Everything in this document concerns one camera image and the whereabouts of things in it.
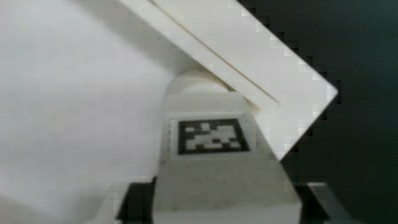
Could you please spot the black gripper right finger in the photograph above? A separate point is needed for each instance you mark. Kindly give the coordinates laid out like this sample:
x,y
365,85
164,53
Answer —
x,y
322,209

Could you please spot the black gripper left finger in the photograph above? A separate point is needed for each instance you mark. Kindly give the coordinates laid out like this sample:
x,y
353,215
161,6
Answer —
x,y
127,206

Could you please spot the white table leg with tag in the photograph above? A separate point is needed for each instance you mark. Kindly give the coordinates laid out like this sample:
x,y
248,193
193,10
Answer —
x,y
223,185

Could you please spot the white square tabletop tray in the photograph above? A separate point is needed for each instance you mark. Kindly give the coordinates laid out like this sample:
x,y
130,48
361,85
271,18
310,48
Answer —
x,y
93,53

